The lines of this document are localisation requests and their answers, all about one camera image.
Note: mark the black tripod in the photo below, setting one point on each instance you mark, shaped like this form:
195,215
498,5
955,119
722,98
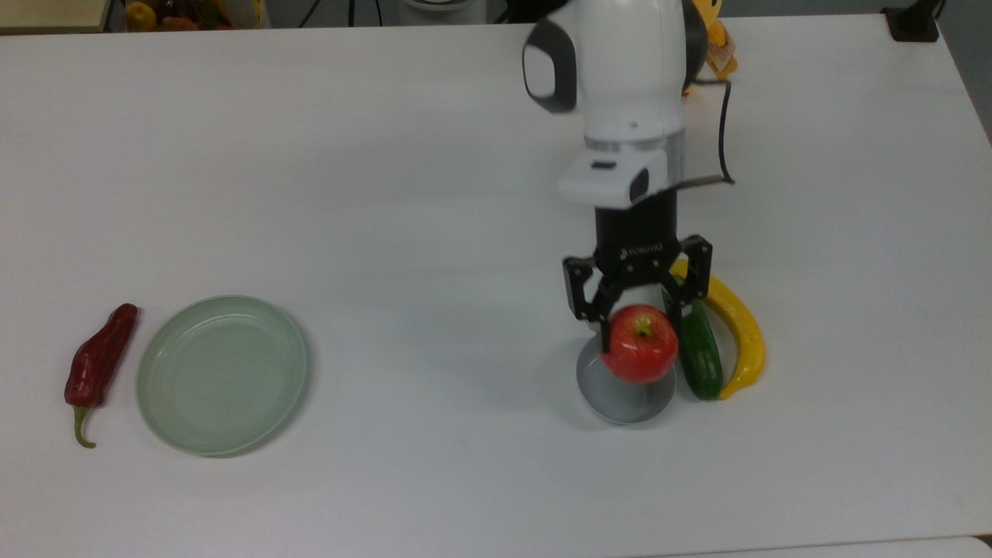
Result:
352,12

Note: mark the red apple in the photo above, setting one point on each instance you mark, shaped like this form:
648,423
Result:
639,356

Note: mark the grey round bowl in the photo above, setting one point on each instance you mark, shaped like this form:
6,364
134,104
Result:
620,403

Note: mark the red chili pepper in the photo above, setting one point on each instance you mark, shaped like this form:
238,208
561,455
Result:
97,360

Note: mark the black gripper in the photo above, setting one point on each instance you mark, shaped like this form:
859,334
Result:
635,232

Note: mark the black desk clamp base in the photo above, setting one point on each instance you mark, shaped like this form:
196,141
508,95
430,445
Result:
911,23

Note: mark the beige cardboard box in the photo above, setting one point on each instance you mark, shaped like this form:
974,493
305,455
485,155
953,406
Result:
46,12

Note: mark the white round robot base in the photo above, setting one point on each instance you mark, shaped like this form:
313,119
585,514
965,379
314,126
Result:
442,8

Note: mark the bin of toy food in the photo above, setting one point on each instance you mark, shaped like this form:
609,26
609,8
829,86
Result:
178,15

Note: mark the yellow plush toy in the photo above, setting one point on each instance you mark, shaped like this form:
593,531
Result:
717,46

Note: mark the yellow banana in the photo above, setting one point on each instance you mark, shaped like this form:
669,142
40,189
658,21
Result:
748,333

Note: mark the green cucumber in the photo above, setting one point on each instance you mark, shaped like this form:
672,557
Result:
701,356

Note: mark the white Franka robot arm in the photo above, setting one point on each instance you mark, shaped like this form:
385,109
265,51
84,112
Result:
628,62

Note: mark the pale green plate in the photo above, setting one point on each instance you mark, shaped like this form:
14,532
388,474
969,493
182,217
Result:
221,376

